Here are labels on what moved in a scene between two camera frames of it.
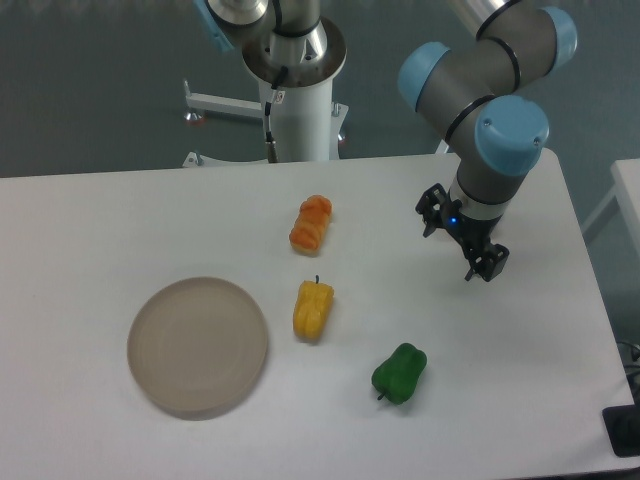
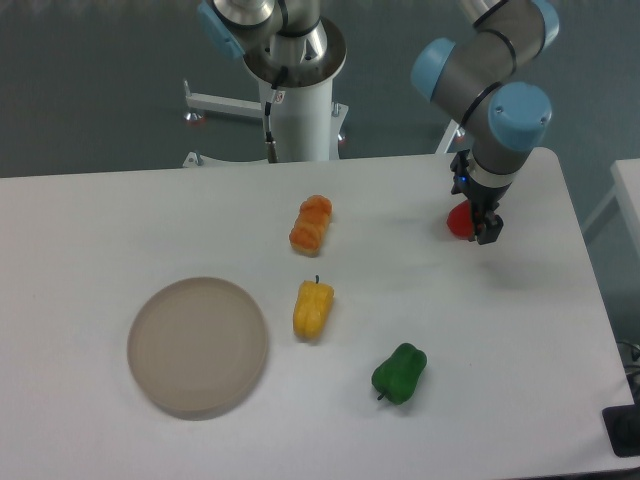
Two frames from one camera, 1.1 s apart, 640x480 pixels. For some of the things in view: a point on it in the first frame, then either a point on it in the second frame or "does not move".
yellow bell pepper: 312,309 does not move
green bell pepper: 398,376 does not move
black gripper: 475,234 -> 483,199
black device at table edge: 622,424 does not move
